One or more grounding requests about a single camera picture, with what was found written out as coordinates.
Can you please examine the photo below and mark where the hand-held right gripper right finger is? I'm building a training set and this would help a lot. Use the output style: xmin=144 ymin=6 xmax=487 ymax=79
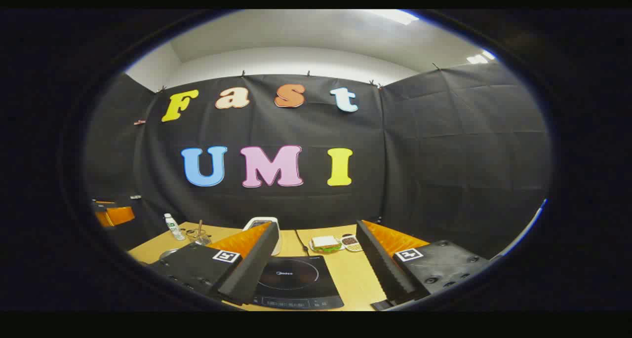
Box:
xmin=355 ymin=220 xmax=489 ymax=304

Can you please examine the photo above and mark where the white bottle with green label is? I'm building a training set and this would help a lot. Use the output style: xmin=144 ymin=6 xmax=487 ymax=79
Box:
xmin=164 ymin=213 xmax=186 ymax=241

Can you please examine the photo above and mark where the black induction cooktop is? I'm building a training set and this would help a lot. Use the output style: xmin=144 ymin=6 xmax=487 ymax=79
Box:
xmin=252 ymin=256 xmax=345 ymax=310

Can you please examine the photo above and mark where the white divided dish of beans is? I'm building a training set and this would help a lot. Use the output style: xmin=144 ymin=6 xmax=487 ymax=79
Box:
xmin=340 ymin=233 xmax=363 ymax=252

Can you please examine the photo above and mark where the sandwich with lettuce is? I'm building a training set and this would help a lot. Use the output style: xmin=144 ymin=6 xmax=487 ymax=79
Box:
xmin=311 ymin=236 xmax=342 ymax=254

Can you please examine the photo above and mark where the small wire basket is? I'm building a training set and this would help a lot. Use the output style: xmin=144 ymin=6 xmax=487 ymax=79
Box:
xmin=187 ymin=228 xmax=212 ymax=246

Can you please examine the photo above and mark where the white toaster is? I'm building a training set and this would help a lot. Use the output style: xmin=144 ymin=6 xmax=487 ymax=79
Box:
xmin=243 ymin=217 xmax=282 ymax=256

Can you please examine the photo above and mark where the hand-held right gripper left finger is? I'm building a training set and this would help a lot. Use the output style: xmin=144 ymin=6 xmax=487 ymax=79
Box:
xmin=148 ymin=222 xmax=280 ymax=306

